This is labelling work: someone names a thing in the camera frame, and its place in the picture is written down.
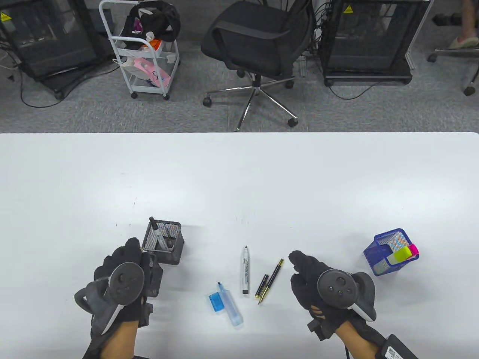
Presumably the person's left hand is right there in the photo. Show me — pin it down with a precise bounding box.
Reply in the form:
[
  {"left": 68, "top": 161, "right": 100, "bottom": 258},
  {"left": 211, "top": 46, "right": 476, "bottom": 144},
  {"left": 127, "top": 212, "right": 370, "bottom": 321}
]
[{"left": 91, "top": 237, "right": 154, "bottom": 334}]

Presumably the person's right hand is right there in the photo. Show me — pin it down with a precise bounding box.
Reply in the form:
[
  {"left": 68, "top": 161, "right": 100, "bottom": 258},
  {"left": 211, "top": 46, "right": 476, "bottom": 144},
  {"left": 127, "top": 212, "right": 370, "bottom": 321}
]
[{"left": 288, "top": 250, "right": 354, "bottom": 330}]

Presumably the black gold fountain pen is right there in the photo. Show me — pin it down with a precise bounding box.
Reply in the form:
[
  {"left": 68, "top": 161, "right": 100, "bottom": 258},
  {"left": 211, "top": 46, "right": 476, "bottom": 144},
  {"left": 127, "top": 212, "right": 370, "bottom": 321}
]
[{"left": 257, "top": 258, "right": 285, "bottom": 306}]

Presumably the black fountain pen cap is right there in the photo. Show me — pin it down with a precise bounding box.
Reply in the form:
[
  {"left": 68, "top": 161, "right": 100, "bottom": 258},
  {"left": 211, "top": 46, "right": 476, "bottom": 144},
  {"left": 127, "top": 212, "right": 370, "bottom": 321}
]
[{"left": 255, "top": 274, "right": 270, "bottom": 299}]

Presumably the blue highlighter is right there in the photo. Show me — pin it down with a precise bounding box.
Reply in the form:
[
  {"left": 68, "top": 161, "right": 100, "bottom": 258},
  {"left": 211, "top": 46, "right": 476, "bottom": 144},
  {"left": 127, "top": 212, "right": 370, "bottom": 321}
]
[{"left": 217, "top": 282, "right": 244, "bottom": 327}]

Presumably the black forearm sensor box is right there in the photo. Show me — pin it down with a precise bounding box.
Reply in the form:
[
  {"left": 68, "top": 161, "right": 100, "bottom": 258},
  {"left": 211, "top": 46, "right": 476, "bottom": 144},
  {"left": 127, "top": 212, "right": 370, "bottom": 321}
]
[{"left": 376, "top": 334, "right": 419, "bottom": 359}]

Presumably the person's left forearm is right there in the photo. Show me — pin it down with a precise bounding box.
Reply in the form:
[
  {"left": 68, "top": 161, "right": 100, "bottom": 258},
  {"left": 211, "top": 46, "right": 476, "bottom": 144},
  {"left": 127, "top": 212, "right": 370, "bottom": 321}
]
[{"left": 100, "top": 321, "right": 140, "bottom": 359}]

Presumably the person's right forearm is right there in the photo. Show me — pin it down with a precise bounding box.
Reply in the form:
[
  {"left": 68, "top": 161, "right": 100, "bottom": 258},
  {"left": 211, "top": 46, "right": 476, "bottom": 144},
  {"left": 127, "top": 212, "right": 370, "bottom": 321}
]
[{"left": 335, "top": 320, "right": 380, "bottom": 359}]

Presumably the black mesh pen holder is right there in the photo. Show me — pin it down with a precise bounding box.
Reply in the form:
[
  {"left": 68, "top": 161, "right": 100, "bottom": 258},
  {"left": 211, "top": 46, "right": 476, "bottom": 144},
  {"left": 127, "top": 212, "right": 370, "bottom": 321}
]
[
  {"left": 144, "top": 254, "right": 164, "bottom": 298},
  {"left": 141, "top": 220, "right": 185, "bottom": 266}
]

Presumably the blue mesh pen holder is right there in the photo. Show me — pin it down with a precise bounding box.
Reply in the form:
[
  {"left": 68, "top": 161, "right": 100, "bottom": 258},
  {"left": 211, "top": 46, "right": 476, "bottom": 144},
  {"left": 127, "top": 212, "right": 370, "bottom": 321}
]
[{"left": 363, "top": 228, "right": 419, "bottom": 277}]

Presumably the grey handheld controller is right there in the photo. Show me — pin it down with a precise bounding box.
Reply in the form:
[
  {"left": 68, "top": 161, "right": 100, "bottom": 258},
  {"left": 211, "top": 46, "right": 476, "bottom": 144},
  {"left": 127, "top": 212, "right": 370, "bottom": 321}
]
[
  {"left": 317, "top": 269, "right": 376, "bottom": 322},
  {"left": 74, "top": 262, "right": 146, "bottom": 336}
]

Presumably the pink bag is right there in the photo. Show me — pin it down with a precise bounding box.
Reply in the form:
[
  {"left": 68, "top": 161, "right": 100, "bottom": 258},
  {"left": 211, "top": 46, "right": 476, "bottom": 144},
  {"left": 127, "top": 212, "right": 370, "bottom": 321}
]
[{"left": 133, "top": 57, "right": 172, "bottom": 87}]

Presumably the white plastic bag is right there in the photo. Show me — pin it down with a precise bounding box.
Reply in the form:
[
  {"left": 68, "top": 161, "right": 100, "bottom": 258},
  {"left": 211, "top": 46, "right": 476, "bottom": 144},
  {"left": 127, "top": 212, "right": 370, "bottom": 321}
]
[{"left": 119, "top": 55, "right": 140, "bottom": 80}]

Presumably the white rolling cart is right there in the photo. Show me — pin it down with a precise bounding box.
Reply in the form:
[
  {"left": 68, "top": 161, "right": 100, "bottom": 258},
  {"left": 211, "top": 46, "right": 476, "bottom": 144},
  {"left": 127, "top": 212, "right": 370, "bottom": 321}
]
[{"left": 98, "top": 0, "right": 181, "bottom": 101}]

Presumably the black mesh cabinet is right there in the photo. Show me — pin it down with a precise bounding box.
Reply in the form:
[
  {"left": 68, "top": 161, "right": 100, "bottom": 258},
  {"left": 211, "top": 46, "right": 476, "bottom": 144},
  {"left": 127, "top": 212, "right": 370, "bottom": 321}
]
[
  {"left": 0, "top": 0, "right": 115, "bottom": 99},
  {"left": 320, "top": 0, "right": 431, "bottom": 87}
]

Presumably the black bag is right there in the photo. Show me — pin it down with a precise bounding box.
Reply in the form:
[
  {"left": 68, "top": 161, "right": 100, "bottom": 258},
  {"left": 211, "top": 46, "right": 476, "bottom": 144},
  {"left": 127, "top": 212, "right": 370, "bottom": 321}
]
[{"left": 125, "top": 0, "right": 181, "bottom": 42}]

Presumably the black office chair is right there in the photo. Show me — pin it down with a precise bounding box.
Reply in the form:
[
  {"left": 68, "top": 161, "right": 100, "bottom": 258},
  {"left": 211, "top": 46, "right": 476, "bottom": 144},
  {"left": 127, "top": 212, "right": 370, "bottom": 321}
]
[
  {"left": 201, "top": 0, "right": 313, "bottom": 132},
  {"left": 428, "top": 47, "right": 479, "bottom": 96}
]

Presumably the beige slipper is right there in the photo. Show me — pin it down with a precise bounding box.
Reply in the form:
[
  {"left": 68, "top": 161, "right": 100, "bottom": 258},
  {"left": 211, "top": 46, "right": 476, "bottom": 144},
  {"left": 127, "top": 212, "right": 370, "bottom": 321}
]
[{"left": 448, "top": 36, "right": 479, "bottom": 50}]

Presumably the black power strip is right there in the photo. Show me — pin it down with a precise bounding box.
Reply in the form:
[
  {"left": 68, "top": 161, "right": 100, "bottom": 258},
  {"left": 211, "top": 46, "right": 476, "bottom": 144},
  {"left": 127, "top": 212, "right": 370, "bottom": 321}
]
[{"left": 432, "top": 13, "right": 464, "bottom": 27}]

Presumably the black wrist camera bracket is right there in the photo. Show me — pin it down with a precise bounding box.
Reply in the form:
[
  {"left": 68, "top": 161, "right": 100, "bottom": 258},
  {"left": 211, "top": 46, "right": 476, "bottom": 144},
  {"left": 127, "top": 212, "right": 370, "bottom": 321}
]
[
  {"left": 308, "top": 316, "right": 335, "bottom": 341},
  {"left": 140, "top": 295, "right": 155, "bottom": 328}
]

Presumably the black forearm strap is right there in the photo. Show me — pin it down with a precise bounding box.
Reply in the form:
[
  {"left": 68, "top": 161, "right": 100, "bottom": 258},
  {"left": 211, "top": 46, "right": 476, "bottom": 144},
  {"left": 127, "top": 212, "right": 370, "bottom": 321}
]
[
  {"left": 82, "top": 328, "right": 110, "bottom": 359},
  {"left": 348, "top": 314, "right": 387, "bottom": 353}
]

